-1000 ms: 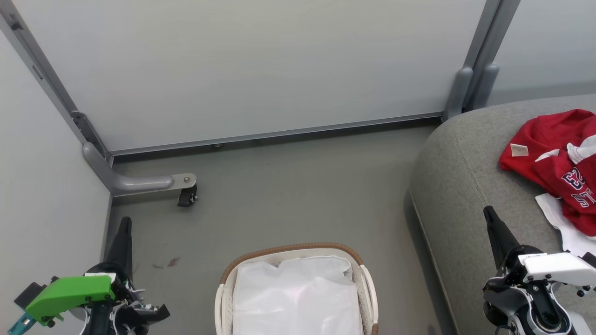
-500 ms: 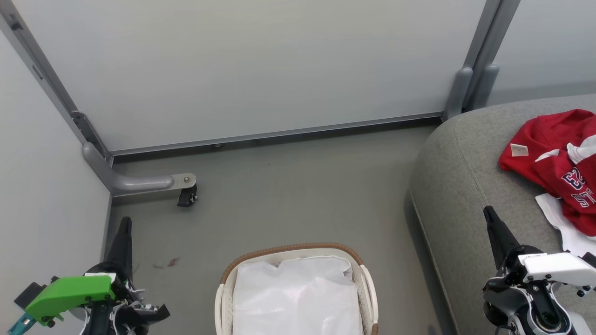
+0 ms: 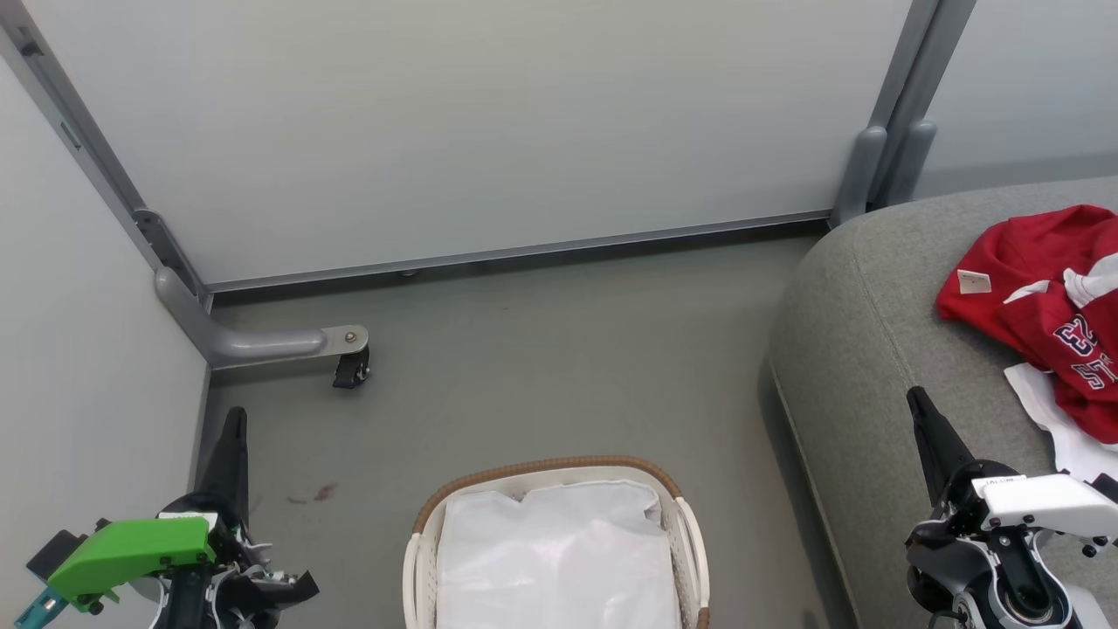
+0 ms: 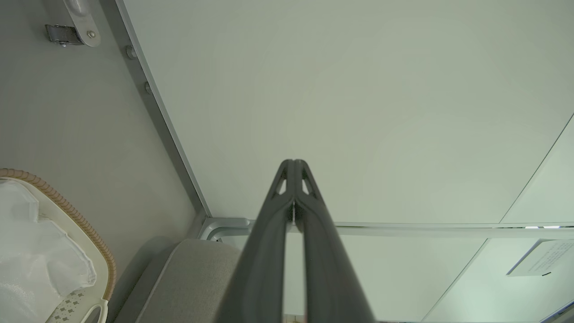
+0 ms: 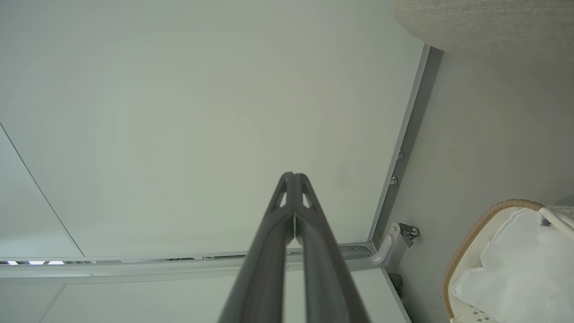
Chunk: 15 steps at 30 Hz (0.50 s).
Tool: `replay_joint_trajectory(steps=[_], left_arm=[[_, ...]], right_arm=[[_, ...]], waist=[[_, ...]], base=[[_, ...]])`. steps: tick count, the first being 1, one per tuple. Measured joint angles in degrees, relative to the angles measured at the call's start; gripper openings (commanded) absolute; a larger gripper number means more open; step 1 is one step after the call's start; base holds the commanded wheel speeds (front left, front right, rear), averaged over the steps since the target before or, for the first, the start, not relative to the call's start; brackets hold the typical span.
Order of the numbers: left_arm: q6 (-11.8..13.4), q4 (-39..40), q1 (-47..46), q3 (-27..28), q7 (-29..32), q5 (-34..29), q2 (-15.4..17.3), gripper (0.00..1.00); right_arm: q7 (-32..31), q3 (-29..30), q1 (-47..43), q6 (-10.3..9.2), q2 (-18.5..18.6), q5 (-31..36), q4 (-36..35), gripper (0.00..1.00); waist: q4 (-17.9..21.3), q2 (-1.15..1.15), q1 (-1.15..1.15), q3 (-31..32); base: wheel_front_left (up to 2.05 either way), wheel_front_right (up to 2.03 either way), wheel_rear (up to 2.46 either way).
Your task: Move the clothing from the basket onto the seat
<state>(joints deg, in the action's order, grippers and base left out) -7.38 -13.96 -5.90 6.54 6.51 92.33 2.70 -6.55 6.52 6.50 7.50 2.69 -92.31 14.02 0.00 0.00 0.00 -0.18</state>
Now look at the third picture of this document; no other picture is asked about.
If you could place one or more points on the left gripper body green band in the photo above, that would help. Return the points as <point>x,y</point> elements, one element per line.
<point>131,555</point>

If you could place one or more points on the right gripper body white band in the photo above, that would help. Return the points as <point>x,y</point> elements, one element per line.
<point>1039,515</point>

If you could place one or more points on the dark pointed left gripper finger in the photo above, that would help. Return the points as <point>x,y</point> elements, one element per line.
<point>229,463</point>

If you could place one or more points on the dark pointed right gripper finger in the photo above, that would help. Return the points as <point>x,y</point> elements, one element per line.
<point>939,445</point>

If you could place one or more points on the red jersey with white stripes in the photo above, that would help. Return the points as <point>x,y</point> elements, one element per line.
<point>1039,288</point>

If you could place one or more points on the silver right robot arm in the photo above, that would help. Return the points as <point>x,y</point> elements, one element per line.
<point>1031,607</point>

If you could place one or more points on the white laundry basket brown rim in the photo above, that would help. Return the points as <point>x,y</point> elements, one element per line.
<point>419,559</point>

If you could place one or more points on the white cloth in basket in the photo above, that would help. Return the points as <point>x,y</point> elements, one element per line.
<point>559,559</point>

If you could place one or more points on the white garment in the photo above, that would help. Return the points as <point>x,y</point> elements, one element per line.
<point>1061,437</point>

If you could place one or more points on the grey fabric sofa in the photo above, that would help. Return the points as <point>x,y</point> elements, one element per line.
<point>873,367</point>

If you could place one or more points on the grey curved partition foot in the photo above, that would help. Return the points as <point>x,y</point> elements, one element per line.
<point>253,345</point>

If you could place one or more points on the black caster wheel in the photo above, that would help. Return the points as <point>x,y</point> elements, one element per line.
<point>351,370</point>

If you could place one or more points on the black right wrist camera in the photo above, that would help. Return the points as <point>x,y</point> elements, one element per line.
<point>1107,487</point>

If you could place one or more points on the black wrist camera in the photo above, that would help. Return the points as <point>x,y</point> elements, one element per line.
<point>57,552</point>
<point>1107,487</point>

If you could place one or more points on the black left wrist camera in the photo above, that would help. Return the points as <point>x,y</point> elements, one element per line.
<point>57,552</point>

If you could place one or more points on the grey partition post with hinge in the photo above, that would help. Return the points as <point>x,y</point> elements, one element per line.
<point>83,144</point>

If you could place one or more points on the grey partition bottom rail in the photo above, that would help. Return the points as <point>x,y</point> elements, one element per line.
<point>524,252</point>

